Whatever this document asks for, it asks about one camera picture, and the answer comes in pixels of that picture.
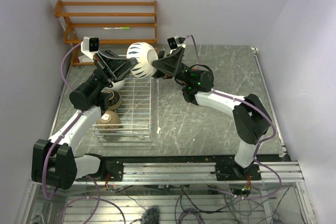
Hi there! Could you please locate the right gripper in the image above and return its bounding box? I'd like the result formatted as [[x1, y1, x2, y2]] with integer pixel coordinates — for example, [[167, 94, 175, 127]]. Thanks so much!
[[140, 47, 193, 86]]

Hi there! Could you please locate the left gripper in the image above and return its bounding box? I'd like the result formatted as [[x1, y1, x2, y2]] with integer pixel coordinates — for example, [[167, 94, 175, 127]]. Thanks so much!
[[86, 49, 140, 93]]

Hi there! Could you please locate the white bowl with leaf pattern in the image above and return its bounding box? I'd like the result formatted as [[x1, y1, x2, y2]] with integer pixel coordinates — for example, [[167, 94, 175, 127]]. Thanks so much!
[[127, 42, 158, 79]]

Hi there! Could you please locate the black glazed patterned bowl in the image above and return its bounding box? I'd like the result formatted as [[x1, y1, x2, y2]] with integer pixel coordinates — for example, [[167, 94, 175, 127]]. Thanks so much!
[[100, 90, 122, 111]]

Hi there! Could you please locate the beige brown ceramic bowl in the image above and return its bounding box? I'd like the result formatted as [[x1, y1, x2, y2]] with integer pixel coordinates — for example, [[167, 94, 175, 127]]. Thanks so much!
[[95, 110, 121, 134]]

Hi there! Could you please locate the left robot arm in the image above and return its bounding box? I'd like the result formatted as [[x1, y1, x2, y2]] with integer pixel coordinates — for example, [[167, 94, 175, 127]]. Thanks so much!
[[31, 50, 138, 190]]

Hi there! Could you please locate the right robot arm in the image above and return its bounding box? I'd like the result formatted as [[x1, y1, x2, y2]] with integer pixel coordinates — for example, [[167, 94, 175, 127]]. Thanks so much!
[[152, 46, 273, 180]]

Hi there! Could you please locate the wooden shelf rack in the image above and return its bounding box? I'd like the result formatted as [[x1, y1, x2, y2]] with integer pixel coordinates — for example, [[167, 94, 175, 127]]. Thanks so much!
[[54, 0, 159, 66]]

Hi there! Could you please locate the white box on shelf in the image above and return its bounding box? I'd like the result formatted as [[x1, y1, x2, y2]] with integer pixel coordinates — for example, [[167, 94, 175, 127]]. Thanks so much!
[[78, 55, 92, 63]]

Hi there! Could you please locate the green white marker pen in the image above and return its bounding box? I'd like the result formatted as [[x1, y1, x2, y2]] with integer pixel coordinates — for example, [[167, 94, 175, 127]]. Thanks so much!
[[103, 27, 130, 30]]

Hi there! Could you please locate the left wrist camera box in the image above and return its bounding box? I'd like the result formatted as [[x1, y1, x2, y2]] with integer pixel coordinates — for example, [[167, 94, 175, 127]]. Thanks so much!
[[80, 36, 100, 59]]

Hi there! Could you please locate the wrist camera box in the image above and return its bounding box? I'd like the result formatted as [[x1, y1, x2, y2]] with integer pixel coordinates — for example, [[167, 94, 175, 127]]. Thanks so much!
[[167, 36, 186, 50], [80, 36, 100, 59]]

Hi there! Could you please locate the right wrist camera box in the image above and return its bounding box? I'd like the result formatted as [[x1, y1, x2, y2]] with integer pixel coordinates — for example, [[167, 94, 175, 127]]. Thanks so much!
[[167, 36, 186, 50]]

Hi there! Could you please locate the white wire dish rack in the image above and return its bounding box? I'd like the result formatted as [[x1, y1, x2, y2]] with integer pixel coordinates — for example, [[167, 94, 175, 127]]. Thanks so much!
[[91, 77, 152, 139]]

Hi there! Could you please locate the aluminium rail frame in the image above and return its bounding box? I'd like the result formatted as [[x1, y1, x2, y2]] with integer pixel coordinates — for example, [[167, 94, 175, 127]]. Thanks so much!
[[31, 155, 304, 189]]

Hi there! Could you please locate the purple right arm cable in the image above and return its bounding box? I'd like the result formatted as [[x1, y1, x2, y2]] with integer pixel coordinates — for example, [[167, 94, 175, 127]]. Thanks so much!
[[183, 34, 283, 201]]

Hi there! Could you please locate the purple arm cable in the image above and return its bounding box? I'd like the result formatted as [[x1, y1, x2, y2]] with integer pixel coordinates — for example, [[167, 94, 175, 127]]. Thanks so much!
[[41, 41, 127, 224], [183, 34, 283, 201]]

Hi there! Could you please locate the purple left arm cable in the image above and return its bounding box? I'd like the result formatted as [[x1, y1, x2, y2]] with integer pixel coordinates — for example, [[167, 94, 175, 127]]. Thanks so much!
[[41, 41, 127, 224]]

